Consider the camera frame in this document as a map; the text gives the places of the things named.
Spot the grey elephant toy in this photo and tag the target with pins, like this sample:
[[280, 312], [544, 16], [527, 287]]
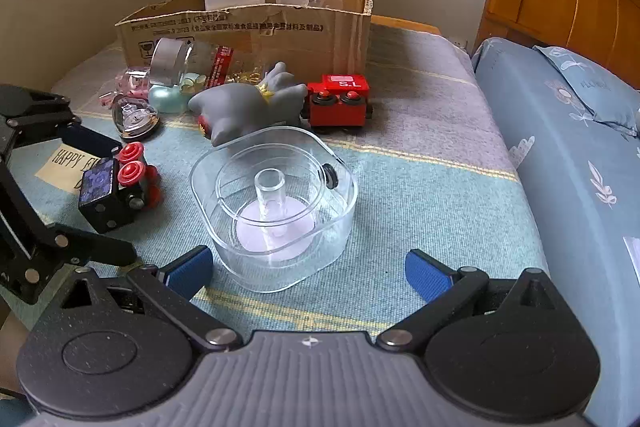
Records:
[[240, 107]]

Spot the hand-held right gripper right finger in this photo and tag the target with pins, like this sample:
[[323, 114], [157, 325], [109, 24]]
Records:
[[425, 274]]

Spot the clear heart-shaped case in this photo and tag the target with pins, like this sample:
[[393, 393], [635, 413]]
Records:
[[135, 119]]

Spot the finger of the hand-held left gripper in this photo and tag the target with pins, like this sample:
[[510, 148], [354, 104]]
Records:
[[100, 249], [90, 142]]

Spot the white paper sheet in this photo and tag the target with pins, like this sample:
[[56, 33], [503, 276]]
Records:
[[632, 254]]

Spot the red toy train car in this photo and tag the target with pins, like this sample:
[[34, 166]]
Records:
[[340, 107]]

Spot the brown cardboard box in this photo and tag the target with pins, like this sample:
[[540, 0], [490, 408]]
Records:
[[300, 42]]

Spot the wooden bench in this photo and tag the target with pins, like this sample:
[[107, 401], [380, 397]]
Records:
[[405, 24]]

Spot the clear square plastic container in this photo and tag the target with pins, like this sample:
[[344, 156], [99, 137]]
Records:
[[330, 227]]

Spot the teal earbud case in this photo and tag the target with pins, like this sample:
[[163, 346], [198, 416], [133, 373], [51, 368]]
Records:
[[167, 99]]

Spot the blue floral bed sheet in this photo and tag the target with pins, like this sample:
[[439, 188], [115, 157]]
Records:
[[560, 207]]

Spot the blue floral pillow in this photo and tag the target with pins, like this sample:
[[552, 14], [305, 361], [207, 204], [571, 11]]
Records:
[[600, 92]]

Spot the cream greeting card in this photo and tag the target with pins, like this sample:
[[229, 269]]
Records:
[[55, 167]]

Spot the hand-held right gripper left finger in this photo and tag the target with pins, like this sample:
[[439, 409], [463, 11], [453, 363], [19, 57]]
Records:
[[190, 269]]

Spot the black toy train red wheels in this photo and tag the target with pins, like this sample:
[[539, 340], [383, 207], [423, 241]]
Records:
[[107, 207]]

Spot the gold flake bottle silver lid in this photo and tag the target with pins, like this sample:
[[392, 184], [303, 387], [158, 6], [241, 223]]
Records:
[[170, 62]]

